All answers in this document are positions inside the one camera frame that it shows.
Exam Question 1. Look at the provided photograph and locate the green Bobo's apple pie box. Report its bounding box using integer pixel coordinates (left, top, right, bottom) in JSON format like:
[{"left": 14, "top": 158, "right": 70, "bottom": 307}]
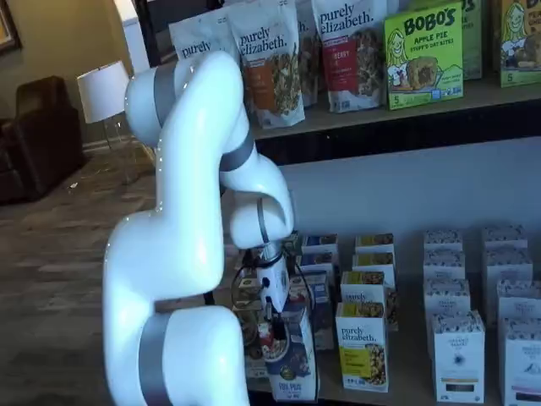
[
  {"left": 407, "top": 0, "right": 484, "bottom": 82},
  {"left": 383, "top": 0, "right": 465, "bottom": 112}
]

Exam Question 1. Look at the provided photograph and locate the dark framed wall picture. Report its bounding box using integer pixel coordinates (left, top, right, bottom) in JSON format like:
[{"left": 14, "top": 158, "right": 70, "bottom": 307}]
[{"left": 0, "top": 0, "right": 23, "bottom": 55}]

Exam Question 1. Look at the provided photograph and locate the red cranberry pecan granola bag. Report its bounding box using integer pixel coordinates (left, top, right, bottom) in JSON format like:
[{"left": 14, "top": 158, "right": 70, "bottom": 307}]
[{"left": 311, "top": 0, "right": 387, "bottom": 114}]

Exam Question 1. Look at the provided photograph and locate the blue white oatmeal box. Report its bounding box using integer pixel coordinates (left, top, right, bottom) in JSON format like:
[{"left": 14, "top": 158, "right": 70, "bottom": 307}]
[
  {"left": 300, "top": 233, "right": 340, "bottom": 257},
  {"left": 264, "top": 303, "right": 320, "bottom": 403},
  {"left": 294, "top": 252, "right": 338, "bottom": 277},
  {"left": 287, "top": 272, "right": 336, "bottom": 352}
]

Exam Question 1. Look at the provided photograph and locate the orange pumpkin cinnamon granola bag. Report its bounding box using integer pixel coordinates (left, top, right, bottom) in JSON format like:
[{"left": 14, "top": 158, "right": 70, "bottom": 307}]
[{"left": 227, "top": 0, "right": 306, "bottom": 130}]

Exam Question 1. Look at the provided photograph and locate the dark brown armchair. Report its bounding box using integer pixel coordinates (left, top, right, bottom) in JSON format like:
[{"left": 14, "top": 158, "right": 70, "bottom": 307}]
[{"left": 0, "top": 74, "right": 89, "bottom": 207}]

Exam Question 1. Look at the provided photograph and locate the yellow purely elizabeth box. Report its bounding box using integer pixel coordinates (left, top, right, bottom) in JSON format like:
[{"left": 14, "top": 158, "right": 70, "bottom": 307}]
[
  {"left": 352, "top": 252, "right": 397, "bottom": 276},
  {"left": 339, "top": 270, "right": 400, "bottom": 333},
  {"left": 335, "top": 300, "right": 391, "bottom": 393},
  {"left": 354, "top": 233, "right": 396, "bottom": 255}
]

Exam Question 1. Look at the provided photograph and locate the white purely elizabeth granola bag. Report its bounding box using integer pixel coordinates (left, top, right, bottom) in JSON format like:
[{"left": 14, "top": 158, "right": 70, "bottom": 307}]
[{"left": 295, "top": 0, "right": 327, "bottom": 107}]

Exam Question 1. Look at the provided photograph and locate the white shade lamp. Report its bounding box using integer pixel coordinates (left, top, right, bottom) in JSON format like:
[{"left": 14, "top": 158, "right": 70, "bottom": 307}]
[{"left": 76, "top": 59, "right": 130, "bottom": 152}]

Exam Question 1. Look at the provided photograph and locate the particle board shelf panel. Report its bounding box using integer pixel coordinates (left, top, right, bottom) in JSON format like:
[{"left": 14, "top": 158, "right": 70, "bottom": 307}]
[
  {"left": 244, "top": 228, "right": 541, "bottom": 406},
  {"left": 252, "top": 75, "right": 541, "bottom": 140}
]

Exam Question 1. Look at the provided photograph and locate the white patterned tea box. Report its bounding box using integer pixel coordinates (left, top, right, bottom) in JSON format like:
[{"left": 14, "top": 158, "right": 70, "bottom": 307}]
[
  {"left": 423, "top": 229, "right": 464, "bottom": 252},
  {"left": 423, "top": 277, "right": 472, "bottom": 322},
  {"left": 484, "top": 248, "right": 535, "bottom": 305},
  {"left": 423, "top": 249, "right": 467, "bottom": 281},
  {"left": 429, "top": 310, "right": 487, "bottom": 403},
  {"left": 498, "top": 316, "right": 541, "bottom": 406},
  {"left": 495, "top": 278, "right": 541, "bottom": 321},
  {"left": 481, "top": 226, "right": 529, "bottom": 251}
]

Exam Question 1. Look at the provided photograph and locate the blue vanilla chocolate granola bag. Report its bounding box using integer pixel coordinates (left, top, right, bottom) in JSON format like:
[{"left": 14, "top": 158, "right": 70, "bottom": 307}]
[{"left": 167, "top": 7, "right": 246, "bottom": 69}]

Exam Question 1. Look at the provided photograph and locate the green Bobo's peanut butter box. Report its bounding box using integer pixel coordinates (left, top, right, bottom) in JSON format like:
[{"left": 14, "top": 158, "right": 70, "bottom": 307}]
[{"left": 499, "top": 0, "right": 541, "bottom": 89}]

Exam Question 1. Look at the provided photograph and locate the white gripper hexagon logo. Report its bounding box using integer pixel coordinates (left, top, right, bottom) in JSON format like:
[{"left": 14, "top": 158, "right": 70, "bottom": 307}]
[{"left": 257, "top": 257, "right": 293, "bottom": 341}]

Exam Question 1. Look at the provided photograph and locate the black metal shelf rack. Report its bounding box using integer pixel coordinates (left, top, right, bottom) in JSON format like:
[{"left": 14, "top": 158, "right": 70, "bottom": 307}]
[{"left": 134, "top": 0, "right": 541, "bottom": 406}]

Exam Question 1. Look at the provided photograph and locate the green white oatmeal box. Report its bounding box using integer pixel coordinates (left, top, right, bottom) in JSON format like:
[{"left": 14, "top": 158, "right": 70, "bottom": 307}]
[
  {"left": 235, "top": 276, "right": 266, "bottom": 313},
  {"left": 283, "top": 230, "right": 303, "bottom": 257},
  {"left": 240, "top": 310, "right": 272, "bottom": 381}
]

